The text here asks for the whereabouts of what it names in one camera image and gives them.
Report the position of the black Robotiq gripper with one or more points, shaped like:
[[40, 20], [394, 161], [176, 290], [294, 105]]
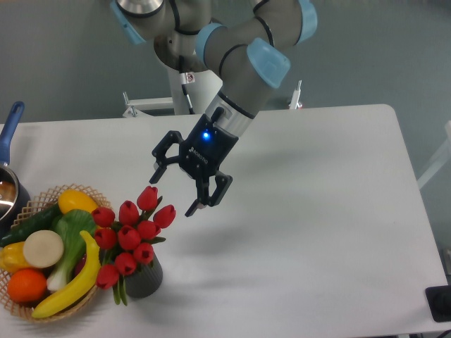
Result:
[[200, 156]]

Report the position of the yellow bell pepper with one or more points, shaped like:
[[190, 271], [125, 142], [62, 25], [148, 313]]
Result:
[[13, 259]]

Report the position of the woven wicker basket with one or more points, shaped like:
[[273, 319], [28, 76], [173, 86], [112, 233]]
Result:
[[39, 203]]

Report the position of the beige round radish slice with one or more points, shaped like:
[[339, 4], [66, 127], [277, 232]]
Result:
[[43, 249]]

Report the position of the green cucumber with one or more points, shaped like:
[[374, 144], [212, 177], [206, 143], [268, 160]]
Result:
[[40, 221]]

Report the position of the orange fruit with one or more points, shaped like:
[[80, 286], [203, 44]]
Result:
[[27, 285]]

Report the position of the yellow lemon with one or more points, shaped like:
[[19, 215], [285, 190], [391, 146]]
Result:
[[76, 200]]

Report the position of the red tulip bouquet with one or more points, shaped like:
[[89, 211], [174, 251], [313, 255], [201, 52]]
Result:
[[127, 239]]

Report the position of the yellow banana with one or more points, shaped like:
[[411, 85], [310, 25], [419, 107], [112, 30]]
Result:
[[75, 289]]

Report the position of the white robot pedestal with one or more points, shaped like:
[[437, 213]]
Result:
[[192, 85]]

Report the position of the dark grey ribbed vase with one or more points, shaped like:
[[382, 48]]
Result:
[[145, 282]]

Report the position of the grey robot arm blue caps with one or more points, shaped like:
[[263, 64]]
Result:
[[248, 59]]

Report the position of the black device at table edge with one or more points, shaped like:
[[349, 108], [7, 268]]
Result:
[[438, 299]]

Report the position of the blue handled saucepan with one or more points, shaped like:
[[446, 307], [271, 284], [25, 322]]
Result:
[[14, 197]]

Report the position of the green bok choy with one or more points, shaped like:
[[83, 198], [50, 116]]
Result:
[[68, 228]]

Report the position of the white frame at right edge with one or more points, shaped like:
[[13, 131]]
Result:
[[439, 158]]

